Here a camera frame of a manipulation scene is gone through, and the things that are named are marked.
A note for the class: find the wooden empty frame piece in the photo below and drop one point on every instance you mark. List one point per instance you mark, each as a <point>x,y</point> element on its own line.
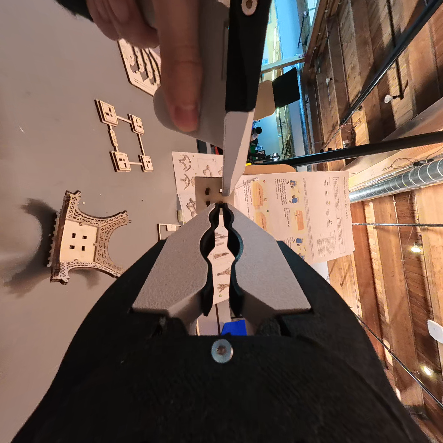
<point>169,226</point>

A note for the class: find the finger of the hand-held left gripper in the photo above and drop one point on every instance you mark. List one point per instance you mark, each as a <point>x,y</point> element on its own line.
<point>237,145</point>

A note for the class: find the folded assembly instruction booklet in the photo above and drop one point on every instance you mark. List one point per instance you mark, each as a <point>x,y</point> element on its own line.
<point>183,166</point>

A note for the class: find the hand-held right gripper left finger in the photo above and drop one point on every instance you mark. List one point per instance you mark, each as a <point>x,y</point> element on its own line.
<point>173,277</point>

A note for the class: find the cardboard panel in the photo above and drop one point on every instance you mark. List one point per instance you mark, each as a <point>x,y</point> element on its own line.
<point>264,100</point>

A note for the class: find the person's left hand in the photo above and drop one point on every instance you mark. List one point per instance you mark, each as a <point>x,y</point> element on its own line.
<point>180,69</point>

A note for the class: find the large instruction poster sheet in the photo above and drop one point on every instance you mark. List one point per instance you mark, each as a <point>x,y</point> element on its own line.
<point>311,214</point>

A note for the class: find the grey desk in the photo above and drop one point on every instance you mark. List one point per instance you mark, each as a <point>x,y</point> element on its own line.
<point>34,103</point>

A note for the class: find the wooden square plate with pegs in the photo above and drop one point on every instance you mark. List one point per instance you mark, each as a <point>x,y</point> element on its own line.
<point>200,183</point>

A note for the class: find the black stand pole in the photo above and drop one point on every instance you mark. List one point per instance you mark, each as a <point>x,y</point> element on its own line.
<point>346,150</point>

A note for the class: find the blue plastic bin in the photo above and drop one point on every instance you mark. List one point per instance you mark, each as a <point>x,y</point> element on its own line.
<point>233,328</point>

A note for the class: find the wooden poster backing board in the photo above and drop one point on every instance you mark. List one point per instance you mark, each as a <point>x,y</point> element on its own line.
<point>270,169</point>

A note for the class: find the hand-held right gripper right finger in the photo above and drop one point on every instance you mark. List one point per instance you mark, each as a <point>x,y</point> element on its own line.
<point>270,277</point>

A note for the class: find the black metal rail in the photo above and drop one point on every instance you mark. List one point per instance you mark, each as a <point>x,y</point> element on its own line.
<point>398,55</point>

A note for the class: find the silver ventilation duct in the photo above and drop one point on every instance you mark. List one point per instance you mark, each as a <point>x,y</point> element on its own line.
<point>398,181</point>

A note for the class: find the black panel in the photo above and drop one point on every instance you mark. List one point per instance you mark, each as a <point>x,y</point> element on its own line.
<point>285,88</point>

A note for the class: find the wooden lattice tower base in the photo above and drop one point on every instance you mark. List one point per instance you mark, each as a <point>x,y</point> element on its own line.
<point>79,238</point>

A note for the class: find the wooden laser-cut parts sheet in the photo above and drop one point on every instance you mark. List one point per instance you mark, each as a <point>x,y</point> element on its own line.
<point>145,84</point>

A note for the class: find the wooden four-square frame piece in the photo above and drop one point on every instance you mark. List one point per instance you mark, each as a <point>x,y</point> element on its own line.
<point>107,112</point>

